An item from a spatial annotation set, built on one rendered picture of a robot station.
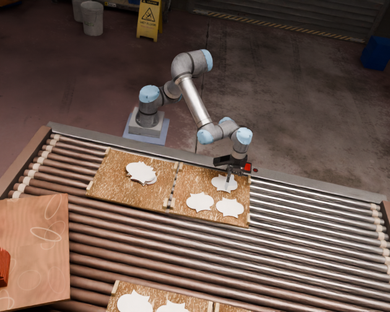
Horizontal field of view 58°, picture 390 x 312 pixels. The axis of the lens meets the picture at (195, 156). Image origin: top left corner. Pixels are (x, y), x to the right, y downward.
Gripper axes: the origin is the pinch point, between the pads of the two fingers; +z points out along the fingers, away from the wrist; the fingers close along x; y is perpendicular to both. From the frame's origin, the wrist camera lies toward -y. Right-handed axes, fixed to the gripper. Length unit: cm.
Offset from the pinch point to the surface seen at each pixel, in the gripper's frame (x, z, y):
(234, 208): -16.0, 2.7, 6.7
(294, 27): 467, 90, 109
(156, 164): 4.6, 3.9, -38.8
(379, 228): -8, 5, 87
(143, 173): -6.9, 0.6, -44.0
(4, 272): -78, -11, -79
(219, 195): -8.6, 3.6, -1.9
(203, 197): -13.0, 2.8, -10.0
